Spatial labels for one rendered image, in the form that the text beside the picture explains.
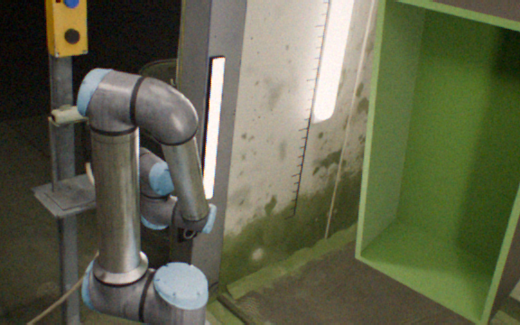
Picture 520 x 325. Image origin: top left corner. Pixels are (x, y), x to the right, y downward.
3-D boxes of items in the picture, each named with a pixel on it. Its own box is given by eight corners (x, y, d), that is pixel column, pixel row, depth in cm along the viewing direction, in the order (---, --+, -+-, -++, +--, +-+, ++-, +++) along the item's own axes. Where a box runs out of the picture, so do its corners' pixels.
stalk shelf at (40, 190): (106, 171, 239) (106, 168, 238) (136, 195, 225) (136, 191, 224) (30, 191, 219) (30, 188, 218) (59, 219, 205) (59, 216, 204)
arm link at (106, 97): (138, 334, 166) (133, 92, 126) (79, 320, 169) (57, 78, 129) (158, 296, 179) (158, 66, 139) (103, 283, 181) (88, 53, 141)
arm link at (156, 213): (170, 235, 184) (171, 200, 178) (134, 227, 185) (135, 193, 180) (180, 219, 192) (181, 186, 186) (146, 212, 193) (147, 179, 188)
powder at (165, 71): (131, 64, 333) (131, 62, 333) (220, 62, 356) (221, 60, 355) (156, 100, 291) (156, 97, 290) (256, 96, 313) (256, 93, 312)
